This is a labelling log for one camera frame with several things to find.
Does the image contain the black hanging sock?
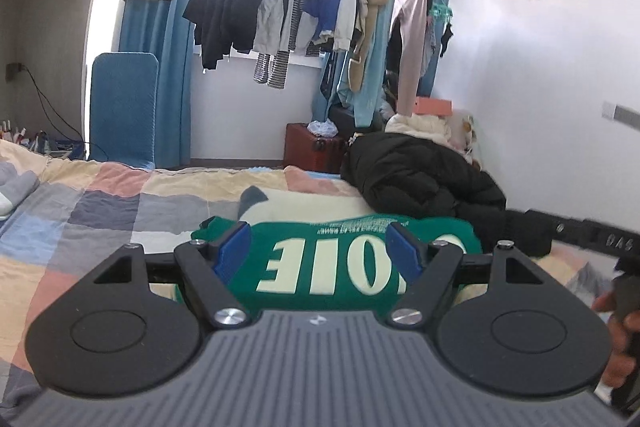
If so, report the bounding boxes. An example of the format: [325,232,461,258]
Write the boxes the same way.
[439,23,455,58]

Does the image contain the red-brown wooden chest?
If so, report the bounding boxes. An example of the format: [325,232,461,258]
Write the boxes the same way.
[284,123,347,174]

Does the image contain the black charger cable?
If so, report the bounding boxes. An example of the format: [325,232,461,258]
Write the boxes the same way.
[20,66,108,162]

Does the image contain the grey hanging shirt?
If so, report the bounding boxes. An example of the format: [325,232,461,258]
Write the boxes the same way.
[252,0,286,55]

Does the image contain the black down jacket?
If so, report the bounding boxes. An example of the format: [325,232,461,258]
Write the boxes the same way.
[340,132,553,258]

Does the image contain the light blue plastic bag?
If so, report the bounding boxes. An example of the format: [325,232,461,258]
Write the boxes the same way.
[307,119,342,138]

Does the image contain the row of small bottles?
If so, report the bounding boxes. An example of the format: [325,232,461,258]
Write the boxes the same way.
[0,119,31,145]

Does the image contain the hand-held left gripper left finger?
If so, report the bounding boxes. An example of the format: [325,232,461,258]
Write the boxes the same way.
[94,221,252,329]

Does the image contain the pink hanging pants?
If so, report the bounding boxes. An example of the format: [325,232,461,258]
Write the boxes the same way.
[389,0,431,118]

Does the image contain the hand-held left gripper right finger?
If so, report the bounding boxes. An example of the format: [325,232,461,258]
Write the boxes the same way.
[387,222,551,328]

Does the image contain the cream fleece blanket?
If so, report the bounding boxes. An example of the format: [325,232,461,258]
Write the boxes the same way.
[237,186,376,228]

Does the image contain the blue curtain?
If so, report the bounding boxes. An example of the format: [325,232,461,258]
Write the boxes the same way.
[119,0,197,168]

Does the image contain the dark blue bag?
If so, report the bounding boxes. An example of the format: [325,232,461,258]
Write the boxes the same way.
[30,132,87,158]

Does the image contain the orange box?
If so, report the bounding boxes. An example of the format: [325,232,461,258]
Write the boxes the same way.
[414,97,453,118]

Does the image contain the cream clothes pile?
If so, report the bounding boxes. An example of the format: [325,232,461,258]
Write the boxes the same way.
[385,113,451,144]

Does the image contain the blue upholstered panel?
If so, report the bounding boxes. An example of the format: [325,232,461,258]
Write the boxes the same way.
[90,53,160,170]

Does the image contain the patchwork blanket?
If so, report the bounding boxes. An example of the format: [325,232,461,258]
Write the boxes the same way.
[0,138,618,408]

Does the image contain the cream plush toy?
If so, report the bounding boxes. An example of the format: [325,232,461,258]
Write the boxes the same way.
[447,111,482,166]

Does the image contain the striped hanging shirt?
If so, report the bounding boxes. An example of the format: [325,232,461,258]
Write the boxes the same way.
[254,0,321,88]

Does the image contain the green sweatshirt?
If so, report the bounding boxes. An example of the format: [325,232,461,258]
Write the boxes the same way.
[172,214,485,310]

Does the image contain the light blue hanging jeans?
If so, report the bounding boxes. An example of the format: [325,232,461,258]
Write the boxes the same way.
[320,0,401,128]

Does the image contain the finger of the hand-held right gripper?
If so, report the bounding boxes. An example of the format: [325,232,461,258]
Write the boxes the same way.
[505,208,583,258]

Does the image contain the person's right hand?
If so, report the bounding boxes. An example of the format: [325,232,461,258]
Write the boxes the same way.
[591,292,640,390]

